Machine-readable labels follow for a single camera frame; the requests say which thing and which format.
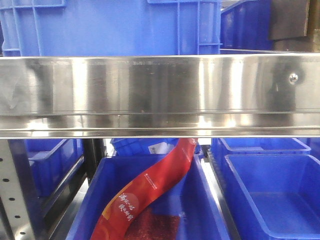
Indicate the perforated steel upright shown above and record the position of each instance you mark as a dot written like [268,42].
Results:
[14,185]

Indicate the empty blue bin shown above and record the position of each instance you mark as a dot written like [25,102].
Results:
[274,197]

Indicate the large blue crate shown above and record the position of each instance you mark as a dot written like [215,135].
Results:
[110,27]

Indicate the blue bin lower left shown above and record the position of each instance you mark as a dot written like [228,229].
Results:
[50,160]

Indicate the blue bin with red bag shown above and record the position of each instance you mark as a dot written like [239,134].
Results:
[191,199]

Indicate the red snack bag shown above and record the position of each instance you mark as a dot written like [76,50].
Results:
[139,193]

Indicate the blue bin rear right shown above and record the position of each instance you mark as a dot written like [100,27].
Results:
[220,147]

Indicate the blue bin upper right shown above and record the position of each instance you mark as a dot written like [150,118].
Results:
[245,25]

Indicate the stainless steel shelf rail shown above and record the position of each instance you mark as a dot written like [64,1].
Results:
[223,95]

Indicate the brown cardboard piece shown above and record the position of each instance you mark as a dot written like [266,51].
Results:
[288,19]

